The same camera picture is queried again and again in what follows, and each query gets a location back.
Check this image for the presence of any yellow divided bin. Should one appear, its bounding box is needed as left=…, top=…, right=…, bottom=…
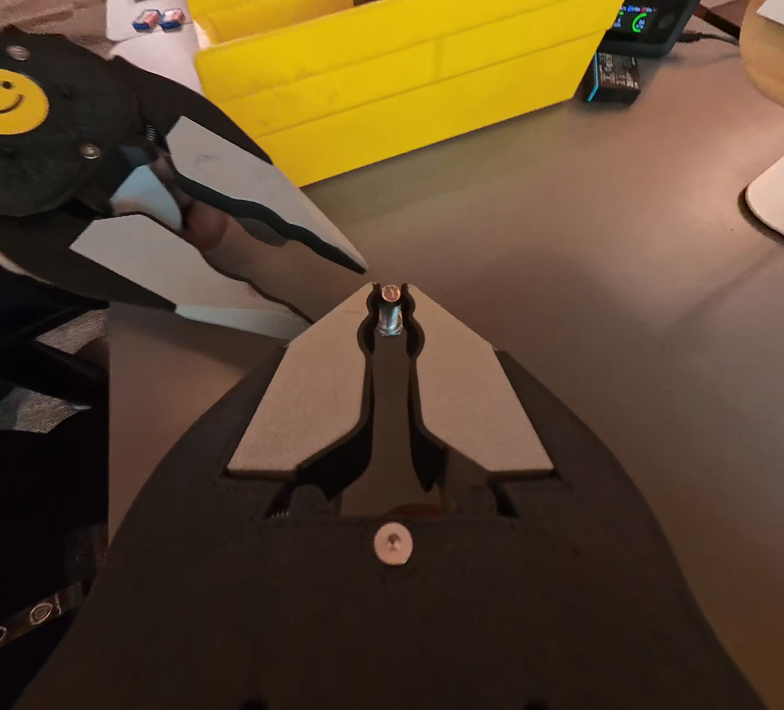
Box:
left=167, top=0, right=671, bottom=189

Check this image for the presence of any dark power station with display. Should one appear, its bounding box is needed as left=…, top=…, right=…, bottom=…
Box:
left=603, top=0, right=711, bottom=58

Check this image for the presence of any black lanyard with metal snap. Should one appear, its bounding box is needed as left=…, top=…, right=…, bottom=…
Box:
left=0, top=590, right=99, bottom=646

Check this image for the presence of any small black adapter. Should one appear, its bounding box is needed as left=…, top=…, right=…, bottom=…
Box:
left=581, top=51, right=642, bottom=105

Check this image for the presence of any person's dark clothing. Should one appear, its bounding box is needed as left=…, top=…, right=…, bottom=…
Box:
left=0, top=269, right=111, bottom=710

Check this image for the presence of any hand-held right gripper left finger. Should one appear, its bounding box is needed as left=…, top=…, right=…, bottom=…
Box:
left=225, top=282, right=377, bottom=501

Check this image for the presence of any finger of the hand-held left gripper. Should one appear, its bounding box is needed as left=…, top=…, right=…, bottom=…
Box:
left=69, top=167, right=314, bottom=340
left=160, top=114, right=370, bottom=276

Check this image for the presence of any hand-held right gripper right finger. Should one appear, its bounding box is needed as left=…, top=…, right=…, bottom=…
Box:
left=401, top=282, right=556, bottom=495

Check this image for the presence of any person's left hand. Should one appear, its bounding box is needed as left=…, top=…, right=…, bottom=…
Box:
left=184, top=195, right=236, bottom=255

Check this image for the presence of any steel bolt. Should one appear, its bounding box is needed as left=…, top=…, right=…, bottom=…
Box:
left=376, top=284, right=406, bottom=338

